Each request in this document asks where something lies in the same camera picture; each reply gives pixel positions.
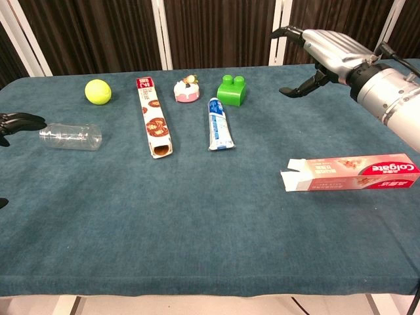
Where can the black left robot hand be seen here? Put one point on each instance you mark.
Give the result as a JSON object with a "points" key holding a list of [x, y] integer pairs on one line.
{"points": [[19, 121]]}

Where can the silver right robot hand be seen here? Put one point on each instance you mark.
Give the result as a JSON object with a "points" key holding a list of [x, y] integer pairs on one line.
{"points": [[331, 49]]}

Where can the red Colgate toothpaste box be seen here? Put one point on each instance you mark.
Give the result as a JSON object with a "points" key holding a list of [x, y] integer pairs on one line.
{"points": [[354, 172]]}

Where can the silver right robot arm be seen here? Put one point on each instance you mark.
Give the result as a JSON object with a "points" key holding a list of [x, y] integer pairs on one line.
{"points": [[390, 95]]}

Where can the long red-white cookie box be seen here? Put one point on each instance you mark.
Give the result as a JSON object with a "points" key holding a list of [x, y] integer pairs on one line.
{"points": [[154, 118]]}

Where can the dark brown pleated screen panel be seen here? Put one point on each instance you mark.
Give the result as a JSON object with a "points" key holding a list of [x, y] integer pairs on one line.
{"points": [[98, 33], [410, 33], [10, 59], [341, 14], [220, 33]]}

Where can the clear plastic bottle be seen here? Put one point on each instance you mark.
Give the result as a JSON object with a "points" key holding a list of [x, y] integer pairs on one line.
{"points": [[70, 136]]}

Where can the yellow tennis ball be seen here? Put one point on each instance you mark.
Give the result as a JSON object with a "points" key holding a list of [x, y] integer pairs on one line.
{"points": [[97, 92]]}

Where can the green toy building block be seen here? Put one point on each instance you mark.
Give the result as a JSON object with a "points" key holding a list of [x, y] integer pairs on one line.
{"points": [[231, 91]]}

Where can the blue-white toothpaste tube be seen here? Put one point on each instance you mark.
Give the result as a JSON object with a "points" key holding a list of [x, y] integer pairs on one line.
{"points": [[219, 128]]}

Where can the pink toy cake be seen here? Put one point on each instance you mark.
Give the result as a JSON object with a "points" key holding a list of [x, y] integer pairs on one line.
{"points": [[186, 90]]}

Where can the white table leg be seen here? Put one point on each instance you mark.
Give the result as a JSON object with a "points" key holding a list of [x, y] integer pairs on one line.
{"points": [[382, 305], [65, 305]]}

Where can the teal tablecloth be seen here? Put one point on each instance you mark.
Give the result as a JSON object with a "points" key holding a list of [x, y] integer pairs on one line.
{"points": [[197, 213]]}

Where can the white screen frame post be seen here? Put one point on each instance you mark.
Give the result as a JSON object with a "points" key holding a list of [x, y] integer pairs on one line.
{"points": [[26, 39], [162, 33], [279, 19], [392, 23]]}

